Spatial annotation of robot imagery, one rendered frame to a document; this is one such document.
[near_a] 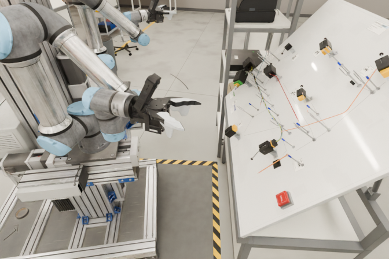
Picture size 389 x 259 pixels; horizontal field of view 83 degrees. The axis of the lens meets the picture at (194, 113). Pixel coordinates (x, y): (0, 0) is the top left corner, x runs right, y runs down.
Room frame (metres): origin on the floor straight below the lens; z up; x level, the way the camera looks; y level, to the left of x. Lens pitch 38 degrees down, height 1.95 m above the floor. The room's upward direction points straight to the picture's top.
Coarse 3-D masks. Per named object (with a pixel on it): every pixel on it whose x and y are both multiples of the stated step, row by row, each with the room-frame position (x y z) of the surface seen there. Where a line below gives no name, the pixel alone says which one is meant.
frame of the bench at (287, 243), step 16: (224, 144) 1.59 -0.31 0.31; (224, 160) 1.59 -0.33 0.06; (352, 224) 0.54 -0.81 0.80; (256, 240) 0.46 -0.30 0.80; (272, 240) 0.46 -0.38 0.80; (288, 240) 0.46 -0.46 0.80; (304, 240) 0.46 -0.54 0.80; (320, 240) 0.46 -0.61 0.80; (336, 240) 0.46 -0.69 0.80; (240, 256) 0.45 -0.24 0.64
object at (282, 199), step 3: (282, 192) 0.52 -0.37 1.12; (285, 192) 0.52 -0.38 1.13; (276, 195) 0.52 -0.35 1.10; (279, 195) 0.52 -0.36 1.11; (282, 195) 0.51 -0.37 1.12; (285, 195) 0.50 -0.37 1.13; (276, 198) 0.51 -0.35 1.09; (279, 198) 0.50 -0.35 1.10; (282, 198) 0.50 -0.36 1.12; (285, 198) 0.49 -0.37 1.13; (288, 198) 0.49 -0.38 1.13; (279, 201) 0.49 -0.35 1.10; (282, 201) 0.49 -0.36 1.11; (285, 201) 0.48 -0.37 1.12; (288, 201) 0.48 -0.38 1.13; (279, 204) 0.48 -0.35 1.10; (282, 204) 0.48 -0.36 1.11
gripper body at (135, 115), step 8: (136, 96) 0.55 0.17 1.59; (128, 104) 0.51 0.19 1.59; (152, 104) 0.50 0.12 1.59; (160, 104) 0.50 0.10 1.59; (168, 104) 0.51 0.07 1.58; (128, 112) 0.50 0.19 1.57; (136, 112) 0.52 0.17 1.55; (144, 112) 0.49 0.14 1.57; (168, 112) 0.52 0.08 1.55; (136, 120) 0.51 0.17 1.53; (144, 120) 0.48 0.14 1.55; (152, 120) 0.48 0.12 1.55; (152, 128) 0.48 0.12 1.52; (160, 128) 0.46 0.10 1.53
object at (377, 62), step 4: (384, 56) 0.76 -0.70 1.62; (388, 56) 0.76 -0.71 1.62; (376, 60) 0.77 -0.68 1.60; (380, 60) 0.76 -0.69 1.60; (384, 60) 0.75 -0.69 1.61; (388, 60) 0.74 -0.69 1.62; (376, 64) 0.76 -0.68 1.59; (380, 64) 0.74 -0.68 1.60; (384, 64) 0.73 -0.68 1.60; (388, 64) 0.72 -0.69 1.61; (380, 68) 0.73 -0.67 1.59; (384, 68) 0.72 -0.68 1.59; (388, 76) 0.75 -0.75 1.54; (388, 80) 0.74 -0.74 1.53
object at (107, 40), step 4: (104, 36) 3.91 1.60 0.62; (108, 36) 3.91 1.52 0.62; (104, 40) 3.70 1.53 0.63; (108, 40) 3.72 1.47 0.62; (112, 40) 3.84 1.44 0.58; (104, 44) 3.63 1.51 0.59; (108, 44) 3.69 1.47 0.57; (112, 44) 3.80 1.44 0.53; (108, 48) 3.68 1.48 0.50; (112, 48) 3.77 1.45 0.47; (108, 52) 3.67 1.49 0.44; (112, 52) 3.75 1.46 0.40; (112, 56) 3.73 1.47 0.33; (116, 68) 3.80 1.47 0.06
